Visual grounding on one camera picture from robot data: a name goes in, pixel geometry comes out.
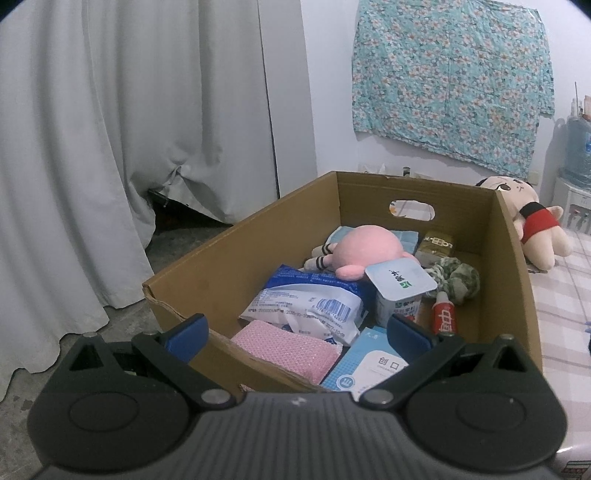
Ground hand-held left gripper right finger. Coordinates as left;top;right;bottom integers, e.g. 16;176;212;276
360;314;539;409

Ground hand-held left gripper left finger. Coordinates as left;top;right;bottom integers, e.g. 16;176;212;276
67;313;237;409

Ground light blue white box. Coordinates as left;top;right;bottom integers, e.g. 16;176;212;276
320;325;411;400

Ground gold foil packet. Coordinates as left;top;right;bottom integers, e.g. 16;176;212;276
414;231;455;266

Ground pink sponge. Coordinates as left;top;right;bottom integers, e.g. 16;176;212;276
229;320;343;386

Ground brown cardboard box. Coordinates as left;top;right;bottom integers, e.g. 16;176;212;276
142;171;543;398

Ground red white tube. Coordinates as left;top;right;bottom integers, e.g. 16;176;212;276
431;292;458;337

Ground white yogurt cup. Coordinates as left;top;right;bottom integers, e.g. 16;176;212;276
365;257;438;326

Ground camouflage cloth bundle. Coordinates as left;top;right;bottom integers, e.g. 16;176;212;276
425;256;481;305

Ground pink plush toy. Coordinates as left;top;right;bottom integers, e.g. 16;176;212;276
304;225;416;280

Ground light blue cloth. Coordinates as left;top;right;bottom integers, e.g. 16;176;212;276
323;226;420;254

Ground blue white plastic packet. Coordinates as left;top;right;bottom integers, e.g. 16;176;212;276
238;264;375;347

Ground black-haired plush doll red bib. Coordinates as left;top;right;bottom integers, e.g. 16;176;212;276
475;175;573;271

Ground white curtain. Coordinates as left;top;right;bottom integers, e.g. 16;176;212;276
0;0;280;402

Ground blue water bottle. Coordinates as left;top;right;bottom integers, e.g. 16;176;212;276
560;117;591;188

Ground teal floral wall cloth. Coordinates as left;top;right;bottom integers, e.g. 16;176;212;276
352;0;555;178

